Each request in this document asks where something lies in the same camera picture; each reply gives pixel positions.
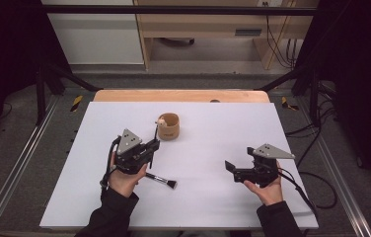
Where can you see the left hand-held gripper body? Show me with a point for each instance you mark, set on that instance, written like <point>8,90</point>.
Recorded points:
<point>131,158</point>

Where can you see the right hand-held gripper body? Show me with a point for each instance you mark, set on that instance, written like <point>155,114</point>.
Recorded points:
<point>262,171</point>

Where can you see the wooden cup with duck figure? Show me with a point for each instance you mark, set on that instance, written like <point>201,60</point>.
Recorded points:
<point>169,130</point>

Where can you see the large black makeup brush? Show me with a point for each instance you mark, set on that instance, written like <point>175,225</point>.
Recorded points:
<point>162,180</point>

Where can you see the person's right hand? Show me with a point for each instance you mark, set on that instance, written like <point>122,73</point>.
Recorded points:
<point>270,194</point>

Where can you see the person's left hand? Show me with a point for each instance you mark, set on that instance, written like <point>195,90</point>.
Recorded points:
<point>126,184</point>

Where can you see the white table board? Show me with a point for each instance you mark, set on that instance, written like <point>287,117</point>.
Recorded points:
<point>206,204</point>

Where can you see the yellow black tape piece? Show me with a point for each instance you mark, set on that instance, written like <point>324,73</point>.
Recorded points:
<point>76,103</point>
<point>286,103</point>

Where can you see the black metal stand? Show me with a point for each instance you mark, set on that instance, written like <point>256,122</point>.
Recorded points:
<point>42,95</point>
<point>312,95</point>

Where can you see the white cabinet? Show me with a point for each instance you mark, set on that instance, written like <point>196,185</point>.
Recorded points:
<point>98,39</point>

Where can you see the light wooden desk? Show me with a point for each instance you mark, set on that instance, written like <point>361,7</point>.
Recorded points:
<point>200,24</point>

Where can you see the black curtain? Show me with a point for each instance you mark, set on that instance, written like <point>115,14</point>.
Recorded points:
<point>364,82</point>
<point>6,65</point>

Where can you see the black metal crossbar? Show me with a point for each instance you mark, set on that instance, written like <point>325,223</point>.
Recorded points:
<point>173,10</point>

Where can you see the aluminium floor rail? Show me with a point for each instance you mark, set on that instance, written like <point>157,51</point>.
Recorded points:
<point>334,164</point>
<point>15,164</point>

